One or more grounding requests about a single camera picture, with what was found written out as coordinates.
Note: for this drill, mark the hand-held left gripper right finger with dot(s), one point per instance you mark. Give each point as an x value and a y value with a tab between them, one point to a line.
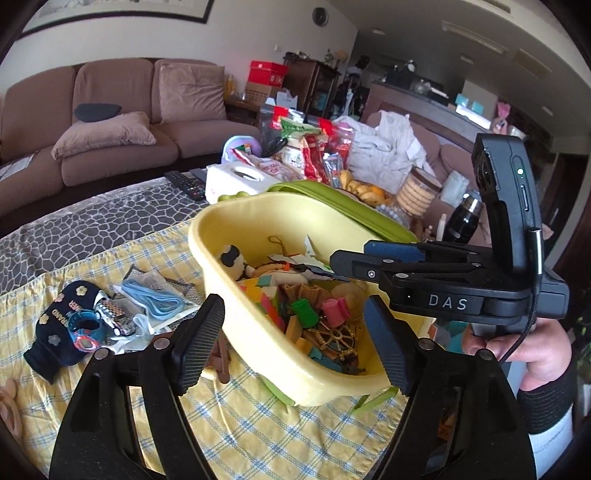
383	339

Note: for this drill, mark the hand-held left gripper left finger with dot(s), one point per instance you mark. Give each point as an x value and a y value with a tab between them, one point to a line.
203	344

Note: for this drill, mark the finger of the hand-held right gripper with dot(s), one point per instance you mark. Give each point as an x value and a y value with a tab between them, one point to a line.
392	249
369	273

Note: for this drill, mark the blue tape roll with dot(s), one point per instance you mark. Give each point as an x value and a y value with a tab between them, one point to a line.
84	344

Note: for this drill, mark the yellow plastic basin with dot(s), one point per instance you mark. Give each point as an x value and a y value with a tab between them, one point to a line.
240	217

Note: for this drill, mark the navy flower-print sock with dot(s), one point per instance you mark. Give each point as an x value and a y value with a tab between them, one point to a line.
51	332

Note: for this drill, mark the person's right hand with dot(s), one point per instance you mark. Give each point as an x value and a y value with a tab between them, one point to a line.
547	350

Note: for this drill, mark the gold wheel ornament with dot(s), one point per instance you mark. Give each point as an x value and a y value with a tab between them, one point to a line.
336	340

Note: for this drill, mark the black thermos bottle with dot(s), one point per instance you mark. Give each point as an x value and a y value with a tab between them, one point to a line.
461	221

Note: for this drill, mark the pink hair roller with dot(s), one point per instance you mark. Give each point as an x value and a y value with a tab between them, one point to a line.
336	313

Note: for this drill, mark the pile of small toys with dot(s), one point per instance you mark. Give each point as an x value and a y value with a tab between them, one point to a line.
318	295

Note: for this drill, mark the black mesh tray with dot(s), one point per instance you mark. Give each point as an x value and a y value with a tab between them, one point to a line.
182	288

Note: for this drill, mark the clear cookie jar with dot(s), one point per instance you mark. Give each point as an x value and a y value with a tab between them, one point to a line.
415	194

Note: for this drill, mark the green plastic piece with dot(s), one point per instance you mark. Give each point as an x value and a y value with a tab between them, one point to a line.
374	400

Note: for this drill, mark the bunch of bananas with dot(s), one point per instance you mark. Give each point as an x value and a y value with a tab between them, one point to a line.
364	189

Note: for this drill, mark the white tissue pack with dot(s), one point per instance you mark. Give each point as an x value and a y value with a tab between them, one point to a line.
455	184

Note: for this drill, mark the clear plastic bag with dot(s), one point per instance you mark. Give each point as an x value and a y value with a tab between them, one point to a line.
134	334

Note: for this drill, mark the teal box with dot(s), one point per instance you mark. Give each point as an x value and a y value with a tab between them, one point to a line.
455	330

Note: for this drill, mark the pastel puzzle cube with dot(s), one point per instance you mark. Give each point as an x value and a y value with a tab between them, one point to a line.
265	300

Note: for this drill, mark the green hair roller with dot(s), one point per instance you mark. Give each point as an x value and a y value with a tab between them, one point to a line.
303	313

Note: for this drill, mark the green plastic lid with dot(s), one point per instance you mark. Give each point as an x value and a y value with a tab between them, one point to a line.
332	198

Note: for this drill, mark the mauve armchair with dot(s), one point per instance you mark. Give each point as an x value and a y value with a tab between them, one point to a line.
455	157

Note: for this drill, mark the panda plush toy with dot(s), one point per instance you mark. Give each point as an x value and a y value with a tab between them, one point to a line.
231	258

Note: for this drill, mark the silver toy car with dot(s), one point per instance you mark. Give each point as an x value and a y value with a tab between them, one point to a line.
113	316

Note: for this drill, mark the white cloth pile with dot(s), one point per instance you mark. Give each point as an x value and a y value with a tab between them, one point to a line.
388	147

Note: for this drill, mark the yellow checked tablecloth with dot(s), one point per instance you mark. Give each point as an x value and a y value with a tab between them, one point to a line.
277	438

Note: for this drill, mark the pile of snack packets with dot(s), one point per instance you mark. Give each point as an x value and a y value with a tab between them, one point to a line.
304	147

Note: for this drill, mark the green bone-shaped toy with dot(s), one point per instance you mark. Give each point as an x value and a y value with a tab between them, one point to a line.
233	197

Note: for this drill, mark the dark bar counter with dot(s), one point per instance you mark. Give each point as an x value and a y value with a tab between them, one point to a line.
415	99

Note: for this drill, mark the black remote control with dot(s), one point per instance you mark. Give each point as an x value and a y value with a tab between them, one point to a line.
187	184

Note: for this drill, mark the white tissue box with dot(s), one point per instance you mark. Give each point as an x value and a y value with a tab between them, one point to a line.
231	182

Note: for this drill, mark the grey pebble-pattern cloth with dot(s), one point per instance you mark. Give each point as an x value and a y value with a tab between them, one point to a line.
92	221

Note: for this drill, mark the grey remote control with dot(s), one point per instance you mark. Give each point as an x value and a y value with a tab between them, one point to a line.
199	174

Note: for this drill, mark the purple plastic basket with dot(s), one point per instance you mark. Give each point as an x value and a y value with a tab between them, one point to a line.
240	145

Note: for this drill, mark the dark wooden cabinet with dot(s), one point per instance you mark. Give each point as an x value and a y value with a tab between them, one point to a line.
307	87

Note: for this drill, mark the cardboard box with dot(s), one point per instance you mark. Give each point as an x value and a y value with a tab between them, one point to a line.
257	91

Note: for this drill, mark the red box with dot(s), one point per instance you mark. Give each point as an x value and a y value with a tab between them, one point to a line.
268	73

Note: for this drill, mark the mauve lying pillow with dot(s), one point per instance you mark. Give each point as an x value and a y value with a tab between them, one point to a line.
101	134

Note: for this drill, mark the mauve upright pillow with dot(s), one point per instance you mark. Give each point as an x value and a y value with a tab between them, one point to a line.
191	92

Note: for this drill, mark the dark oval cushion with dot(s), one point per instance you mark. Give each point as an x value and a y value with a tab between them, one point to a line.
98	113

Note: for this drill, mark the paper sheet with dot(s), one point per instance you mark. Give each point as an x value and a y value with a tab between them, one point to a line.
16	167

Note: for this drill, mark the mauve sofa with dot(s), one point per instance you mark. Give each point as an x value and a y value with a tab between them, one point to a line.
111	87

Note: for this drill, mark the round wall clock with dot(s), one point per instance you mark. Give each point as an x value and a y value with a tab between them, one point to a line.
320	15

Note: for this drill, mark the framed wall picture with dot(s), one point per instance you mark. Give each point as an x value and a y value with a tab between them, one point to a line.
115	7

